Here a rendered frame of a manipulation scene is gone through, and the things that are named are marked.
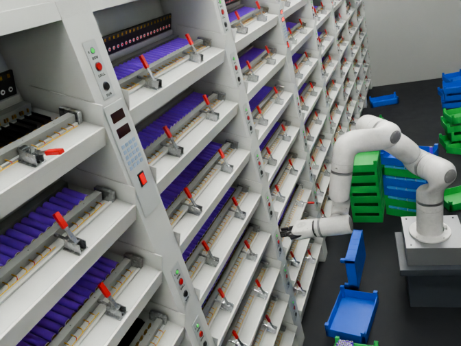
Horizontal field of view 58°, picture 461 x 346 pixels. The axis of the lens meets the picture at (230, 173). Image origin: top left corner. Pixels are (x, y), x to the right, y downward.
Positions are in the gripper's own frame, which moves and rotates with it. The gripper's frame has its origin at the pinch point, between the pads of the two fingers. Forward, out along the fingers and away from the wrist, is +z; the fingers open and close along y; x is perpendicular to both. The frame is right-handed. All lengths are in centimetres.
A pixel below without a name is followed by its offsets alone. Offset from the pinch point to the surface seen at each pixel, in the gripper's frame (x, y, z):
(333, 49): -41, -194, -4
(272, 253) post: -0.2, 16.1, 1.3
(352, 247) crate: 45, -44, -14
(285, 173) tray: -14.3, -33.9, 4.0
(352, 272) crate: 53, -32, -13
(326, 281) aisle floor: 62, -36, 6
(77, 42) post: -106, 85, -18
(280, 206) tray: -11.5, -4.1, -0.8
